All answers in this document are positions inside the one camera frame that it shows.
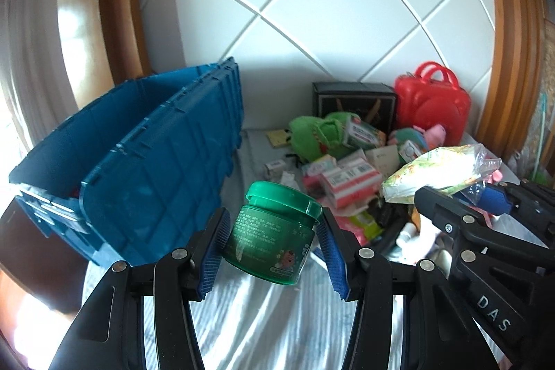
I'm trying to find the yellow notepad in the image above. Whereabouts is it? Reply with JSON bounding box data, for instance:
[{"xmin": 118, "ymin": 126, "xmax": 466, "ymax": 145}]
[{"xmin": 265, "ymin": 128, "xmax": 296, "ymax": 147}]

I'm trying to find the yellow green bagged packet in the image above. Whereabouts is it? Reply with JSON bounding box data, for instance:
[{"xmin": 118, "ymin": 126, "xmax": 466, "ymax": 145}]
[{"xmin": 382, "ymin": 143, "xmax": 501, "ymax": 206}]

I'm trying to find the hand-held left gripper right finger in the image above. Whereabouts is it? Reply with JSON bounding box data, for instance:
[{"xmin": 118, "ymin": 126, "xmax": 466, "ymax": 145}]
[{"xmin": 316, "ymin": 207, "xmax": 488, "ymax": 370}]

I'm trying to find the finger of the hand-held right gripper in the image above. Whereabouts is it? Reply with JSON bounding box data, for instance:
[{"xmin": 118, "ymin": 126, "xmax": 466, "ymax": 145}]
[
  {"xmin": 413, "ymin": 186, "xmax": 555, "ymax": 279},
  {"xmin": 481, "ymin": 179, "xmax": 555, "ymax": 223}
]

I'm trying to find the pale pink box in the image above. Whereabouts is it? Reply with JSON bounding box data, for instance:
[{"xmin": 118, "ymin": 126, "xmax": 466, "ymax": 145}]
[{"xmin": 301, "ymin": 155, "xmax": 341, "ymax": 180}]

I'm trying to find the white curtain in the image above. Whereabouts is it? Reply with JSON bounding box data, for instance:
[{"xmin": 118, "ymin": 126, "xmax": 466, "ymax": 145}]
[{"xmin": 0, "ymin": 0, "xmax": 74, "ymax": 154}]

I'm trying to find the blue plastic crate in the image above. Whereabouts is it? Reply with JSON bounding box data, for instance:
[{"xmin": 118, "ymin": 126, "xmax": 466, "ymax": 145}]
[{"xmin": 9, "ymin": 57, "xmax": 242, "ymax": 267}]

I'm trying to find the red toy suitcase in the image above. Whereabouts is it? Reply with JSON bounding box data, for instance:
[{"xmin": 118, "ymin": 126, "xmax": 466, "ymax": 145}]
[{"xmin": 394, "ymin": 61, "xmax": 472, "ymax": 145}]

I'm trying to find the pink white medicine box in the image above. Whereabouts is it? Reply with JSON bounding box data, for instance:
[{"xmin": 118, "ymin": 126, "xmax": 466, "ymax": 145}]
[{"xmin": 321, "ymin": 162, "xmax": 382, "ymax": 206}]

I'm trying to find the striped tablecloth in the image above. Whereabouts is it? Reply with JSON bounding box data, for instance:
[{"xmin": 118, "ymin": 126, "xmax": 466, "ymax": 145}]
[{"xmin": 82, "ymin": 127, "xmax": 555, "ymax": 370}]

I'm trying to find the black gift box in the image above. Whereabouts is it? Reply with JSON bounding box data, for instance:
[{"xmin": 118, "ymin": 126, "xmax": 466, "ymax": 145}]
[{"xmin": 312, "ymin": 81, "xmax": 397, "ymax": 132}]

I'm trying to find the teal pink plush toy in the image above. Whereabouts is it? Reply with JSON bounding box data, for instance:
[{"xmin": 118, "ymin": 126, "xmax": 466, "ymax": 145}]
[{"xmin": 388, "ymin": 125, "xmax": 447, "ymax": 149}]

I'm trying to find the green pink white box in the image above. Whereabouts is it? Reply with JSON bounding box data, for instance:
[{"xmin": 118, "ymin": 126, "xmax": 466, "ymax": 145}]
[{"xmin": 342, "ymin": 119, "xmax": 386, "ymax": 149}]

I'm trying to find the wooden wall frame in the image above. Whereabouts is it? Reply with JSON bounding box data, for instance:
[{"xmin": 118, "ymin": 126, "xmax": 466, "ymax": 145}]
[
  {"xmin": 475, "ymin": 0, "xmax": 555, "ymax": 163},
  {"xmin": 58, "ymin": 0, "xmax": 150, "ymax": 106}
]

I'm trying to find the small green dot box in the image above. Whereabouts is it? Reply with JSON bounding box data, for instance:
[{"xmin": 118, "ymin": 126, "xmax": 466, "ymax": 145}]
[{"xmin": 398, "ymin": 140, "xmax": 423, "ymax": 165}]

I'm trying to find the white card box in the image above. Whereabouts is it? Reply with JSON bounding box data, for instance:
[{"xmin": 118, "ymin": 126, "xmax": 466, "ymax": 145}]
[{"xmin": 366, "ymin": 147, "xmax": 402, "ymax": 175}]

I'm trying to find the green mop pole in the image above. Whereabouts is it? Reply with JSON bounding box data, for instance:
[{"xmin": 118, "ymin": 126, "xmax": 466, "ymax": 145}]
[{"xmin": 534, "ymin": 93, "xmax": 548, "ymax": 180}]

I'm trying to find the green plush toy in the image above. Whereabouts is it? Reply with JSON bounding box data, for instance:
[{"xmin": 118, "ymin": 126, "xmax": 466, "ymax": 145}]
[{"xmin": 288, "ymin": 113, "xmax": 360, "ymax": 163}]

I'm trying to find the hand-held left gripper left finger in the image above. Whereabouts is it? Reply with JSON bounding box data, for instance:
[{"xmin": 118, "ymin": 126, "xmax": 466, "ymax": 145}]
[{"xmin": 49, "ymin": 207, "xmax": 231, "ymax": 370}]

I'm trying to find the green plastic jar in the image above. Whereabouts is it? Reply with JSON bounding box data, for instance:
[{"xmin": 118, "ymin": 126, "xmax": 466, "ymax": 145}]
[{"xmin": 222, "ymin": 180, "xmax": 324, "ymax": 285}]

